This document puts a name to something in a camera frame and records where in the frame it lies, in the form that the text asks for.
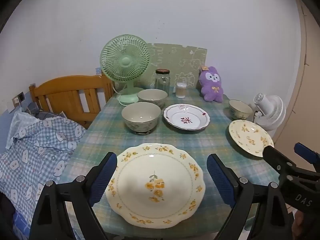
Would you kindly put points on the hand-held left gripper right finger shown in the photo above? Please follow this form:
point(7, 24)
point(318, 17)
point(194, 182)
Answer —
point(220, 177)

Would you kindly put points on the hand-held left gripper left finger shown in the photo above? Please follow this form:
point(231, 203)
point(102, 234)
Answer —
point(103, 177)

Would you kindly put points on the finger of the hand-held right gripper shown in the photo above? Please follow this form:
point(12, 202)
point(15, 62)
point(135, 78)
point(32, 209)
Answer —
point(306, 153)
point(277, 158)

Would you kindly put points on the small yellow-flower plate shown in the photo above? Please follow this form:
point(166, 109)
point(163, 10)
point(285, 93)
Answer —
point(250, 137)

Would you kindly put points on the large yellow-flower plate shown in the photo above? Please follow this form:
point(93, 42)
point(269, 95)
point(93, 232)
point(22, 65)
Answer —
point(155, 180)

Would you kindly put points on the small floral ceramic bowl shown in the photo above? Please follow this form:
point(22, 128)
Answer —
point(240, 110)

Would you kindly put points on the red-patterned white plate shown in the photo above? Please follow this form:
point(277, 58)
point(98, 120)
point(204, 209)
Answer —
point(186, 120)

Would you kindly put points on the green-rimmed ceramic bowl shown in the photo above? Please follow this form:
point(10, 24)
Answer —
point(152, 96)
point(141, 115)

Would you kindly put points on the white fan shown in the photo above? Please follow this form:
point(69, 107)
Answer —
point(272, 112)

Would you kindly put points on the plaid tablecloth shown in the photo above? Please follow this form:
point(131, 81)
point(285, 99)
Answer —
point(175, 140)

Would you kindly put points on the blue checked printed blanket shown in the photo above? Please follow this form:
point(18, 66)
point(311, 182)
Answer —
point(37, 155)

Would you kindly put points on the beige wooden door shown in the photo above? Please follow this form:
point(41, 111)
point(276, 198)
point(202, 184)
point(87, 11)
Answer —
point(307, 80)

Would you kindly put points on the purple plush toy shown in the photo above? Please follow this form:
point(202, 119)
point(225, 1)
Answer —
point(212, 90)

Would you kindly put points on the wooden headboard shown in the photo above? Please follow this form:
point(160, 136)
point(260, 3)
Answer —
point(65, 92)

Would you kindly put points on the blue bed sheet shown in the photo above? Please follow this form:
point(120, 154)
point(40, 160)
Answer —
point(22, 223)

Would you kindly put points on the cotton swab container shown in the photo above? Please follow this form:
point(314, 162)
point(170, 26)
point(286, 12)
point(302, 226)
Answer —
point(180, 92)

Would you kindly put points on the grey plaid cloth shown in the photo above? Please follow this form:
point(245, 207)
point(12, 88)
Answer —
point(37, 110)

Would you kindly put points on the glass jar with dark lid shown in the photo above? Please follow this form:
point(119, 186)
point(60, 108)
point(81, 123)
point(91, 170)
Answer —
point(162, 82)

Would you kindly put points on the green desk fan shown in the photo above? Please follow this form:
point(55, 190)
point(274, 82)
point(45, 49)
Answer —
point(125, 61)

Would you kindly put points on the green printed mat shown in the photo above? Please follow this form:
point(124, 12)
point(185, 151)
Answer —
point(175, 57)

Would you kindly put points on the blue wall sticker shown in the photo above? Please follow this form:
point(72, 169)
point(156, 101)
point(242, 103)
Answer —
point(98, 70)

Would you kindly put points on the dark wall socket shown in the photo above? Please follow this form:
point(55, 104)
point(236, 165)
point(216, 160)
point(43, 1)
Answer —
point(21, 96)

